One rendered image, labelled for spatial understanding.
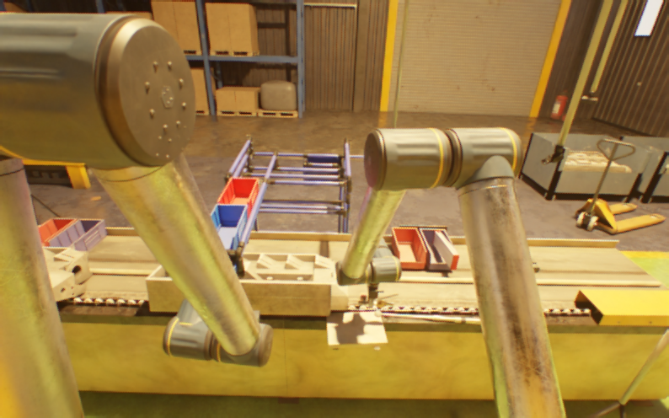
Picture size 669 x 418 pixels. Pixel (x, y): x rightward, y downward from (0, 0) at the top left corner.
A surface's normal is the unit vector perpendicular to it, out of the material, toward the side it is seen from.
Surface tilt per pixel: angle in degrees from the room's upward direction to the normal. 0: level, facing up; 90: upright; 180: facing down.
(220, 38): 90
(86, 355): 87
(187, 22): 90
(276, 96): 91
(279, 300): 80
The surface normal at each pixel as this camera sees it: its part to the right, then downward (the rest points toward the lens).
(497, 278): -0.63, -0.12
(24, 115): -0.11, 0.56
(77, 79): -0.09, 0.16
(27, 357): 0.88, 0.18
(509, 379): -0.79, -0.07
